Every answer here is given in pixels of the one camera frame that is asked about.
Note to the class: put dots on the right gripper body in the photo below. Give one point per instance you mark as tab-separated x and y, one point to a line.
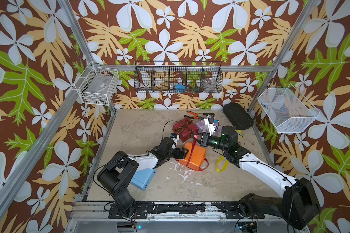
215	142

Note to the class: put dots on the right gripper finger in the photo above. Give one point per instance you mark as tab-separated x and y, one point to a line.
204	143
200	135

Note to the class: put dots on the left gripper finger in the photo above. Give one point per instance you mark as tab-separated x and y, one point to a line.
181	157
184	151

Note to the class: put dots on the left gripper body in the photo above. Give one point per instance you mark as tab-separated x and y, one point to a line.
170	154

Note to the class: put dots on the red ribbon bow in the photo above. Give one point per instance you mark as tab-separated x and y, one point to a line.
197	160

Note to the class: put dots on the orange gift box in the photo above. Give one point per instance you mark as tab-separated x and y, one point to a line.
187	146

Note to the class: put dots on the magenta gift box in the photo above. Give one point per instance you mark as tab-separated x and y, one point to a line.
184	129

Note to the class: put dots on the yellow ribbon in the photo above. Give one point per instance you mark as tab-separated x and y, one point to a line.
222	162

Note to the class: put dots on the brown ribbon bow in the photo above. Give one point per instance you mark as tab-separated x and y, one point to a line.
186	126

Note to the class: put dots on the blue gift box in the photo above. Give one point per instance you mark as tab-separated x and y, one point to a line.
142	178

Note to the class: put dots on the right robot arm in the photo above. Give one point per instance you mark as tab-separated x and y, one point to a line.
296	203

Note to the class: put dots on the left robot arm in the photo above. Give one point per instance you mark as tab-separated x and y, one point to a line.
116	175

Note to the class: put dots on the lilac gift box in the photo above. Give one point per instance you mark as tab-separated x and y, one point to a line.
202	128

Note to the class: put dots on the black oval case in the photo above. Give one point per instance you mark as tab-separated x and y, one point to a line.
238	116

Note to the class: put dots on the blue item in basket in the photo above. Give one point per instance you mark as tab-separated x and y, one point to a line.
180	88

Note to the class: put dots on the white mesh basket right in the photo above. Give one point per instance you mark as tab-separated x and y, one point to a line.
288	109

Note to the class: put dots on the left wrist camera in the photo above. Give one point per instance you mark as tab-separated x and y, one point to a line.
174	137

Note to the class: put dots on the orange handled pliers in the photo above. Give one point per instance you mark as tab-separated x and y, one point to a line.
194	115

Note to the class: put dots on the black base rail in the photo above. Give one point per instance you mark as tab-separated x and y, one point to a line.
231	210

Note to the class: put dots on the black wire basket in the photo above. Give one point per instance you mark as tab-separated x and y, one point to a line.
163	76

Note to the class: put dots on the white wire basket left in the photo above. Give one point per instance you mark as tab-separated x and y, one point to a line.
96	85

